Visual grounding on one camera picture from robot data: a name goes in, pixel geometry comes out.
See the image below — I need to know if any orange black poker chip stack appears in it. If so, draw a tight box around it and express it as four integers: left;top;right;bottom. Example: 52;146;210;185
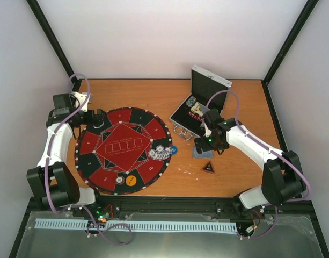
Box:
116;176;125;185

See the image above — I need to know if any boxed card deck in case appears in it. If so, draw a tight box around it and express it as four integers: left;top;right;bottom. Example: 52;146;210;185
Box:
191;102;208;116

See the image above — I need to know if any poker chip row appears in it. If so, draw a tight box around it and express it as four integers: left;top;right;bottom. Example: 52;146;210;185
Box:
186;96;196;108

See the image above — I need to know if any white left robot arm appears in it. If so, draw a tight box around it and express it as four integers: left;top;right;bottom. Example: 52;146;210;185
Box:
26;92;104;217

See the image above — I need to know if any red dice row in case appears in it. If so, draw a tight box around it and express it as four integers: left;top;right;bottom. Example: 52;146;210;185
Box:
188;111;203;121

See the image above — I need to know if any red black triangular button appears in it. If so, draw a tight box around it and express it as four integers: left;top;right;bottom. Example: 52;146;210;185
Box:
201;161;216;174

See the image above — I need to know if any clear dealer button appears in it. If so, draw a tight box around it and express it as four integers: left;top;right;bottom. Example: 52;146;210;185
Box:
93;122;104;128

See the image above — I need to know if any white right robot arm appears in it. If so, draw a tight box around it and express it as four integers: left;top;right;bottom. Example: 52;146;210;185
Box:
194;109;308;217

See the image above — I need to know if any aluminium poker chip case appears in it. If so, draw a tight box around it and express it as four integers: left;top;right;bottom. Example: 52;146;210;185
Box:
169;65;232;140

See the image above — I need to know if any grey card deck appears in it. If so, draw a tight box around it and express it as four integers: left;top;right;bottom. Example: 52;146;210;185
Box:
193;150;213;159

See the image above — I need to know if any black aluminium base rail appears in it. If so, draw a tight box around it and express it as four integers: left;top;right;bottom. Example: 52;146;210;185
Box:
27;195;314;218

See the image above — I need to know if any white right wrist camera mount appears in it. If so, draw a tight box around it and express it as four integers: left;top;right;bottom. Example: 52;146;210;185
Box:
202;121;212;138

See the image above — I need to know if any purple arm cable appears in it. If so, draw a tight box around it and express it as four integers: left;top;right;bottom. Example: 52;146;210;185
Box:
45;73;133;246
206;89;313;240

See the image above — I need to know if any round red black poker mat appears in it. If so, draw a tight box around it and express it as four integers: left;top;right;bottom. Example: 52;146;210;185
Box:
74;107;174;195

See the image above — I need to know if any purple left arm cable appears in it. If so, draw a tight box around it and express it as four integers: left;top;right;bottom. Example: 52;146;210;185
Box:
45;73;133;246

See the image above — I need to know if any blue white poker chips pile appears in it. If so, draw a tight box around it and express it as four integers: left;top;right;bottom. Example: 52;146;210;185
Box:
149;145;173;161

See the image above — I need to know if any orange big blind button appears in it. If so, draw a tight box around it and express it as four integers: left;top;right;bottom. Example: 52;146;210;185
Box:
125;175;137;187

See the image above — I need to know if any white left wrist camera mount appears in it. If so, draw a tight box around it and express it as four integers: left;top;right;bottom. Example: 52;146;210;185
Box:
71;92;93;112

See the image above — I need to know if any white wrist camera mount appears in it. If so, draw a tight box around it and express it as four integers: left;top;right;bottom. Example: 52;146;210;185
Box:
71;92;93;112
202;121;212;138

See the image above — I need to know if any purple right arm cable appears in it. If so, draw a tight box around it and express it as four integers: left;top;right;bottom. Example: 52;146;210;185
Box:
206;89;313;240

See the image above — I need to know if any light blue cable duct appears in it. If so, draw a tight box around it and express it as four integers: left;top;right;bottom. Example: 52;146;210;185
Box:
34;218;237;234

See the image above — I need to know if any blue small blind button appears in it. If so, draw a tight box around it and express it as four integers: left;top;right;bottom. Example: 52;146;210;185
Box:
170;146;178;155

